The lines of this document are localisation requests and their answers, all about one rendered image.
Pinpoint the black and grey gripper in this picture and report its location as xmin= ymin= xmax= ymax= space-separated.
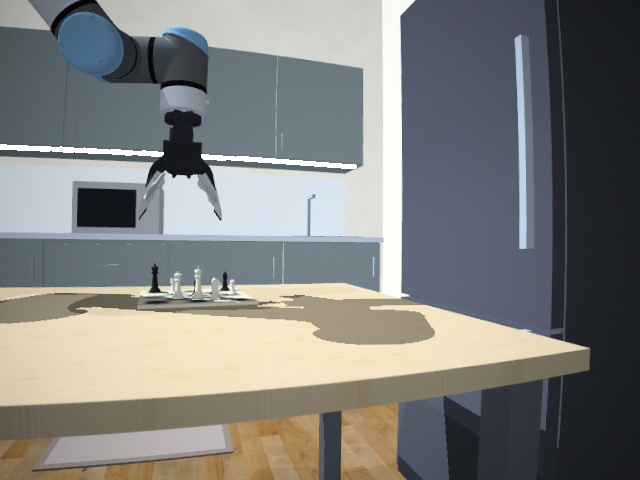
xmin=138 ymin=110 xmax=222 ymax=221

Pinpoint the black and white chessboard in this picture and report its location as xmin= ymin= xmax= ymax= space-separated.
xmin=137 ymin=288 xmax=259 ymax=309

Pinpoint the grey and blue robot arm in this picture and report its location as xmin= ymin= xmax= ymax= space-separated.
xmin=28 ymin=0 xmax=210 ymax=119

